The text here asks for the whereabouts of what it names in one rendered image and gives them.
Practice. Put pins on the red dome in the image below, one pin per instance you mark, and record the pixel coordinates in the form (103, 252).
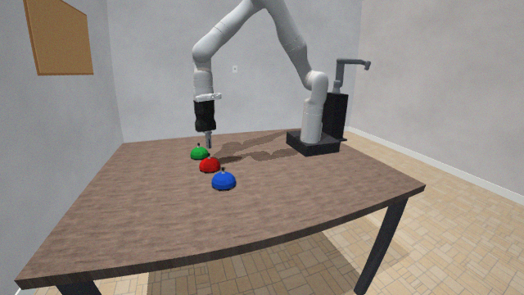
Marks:
(209, 165)

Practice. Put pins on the green dome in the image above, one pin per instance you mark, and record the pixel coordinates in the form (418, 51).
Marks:
(198, 153)

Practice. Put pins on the blue bell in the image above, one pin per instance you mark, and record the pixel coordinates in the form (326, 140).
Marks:
(223, 180)

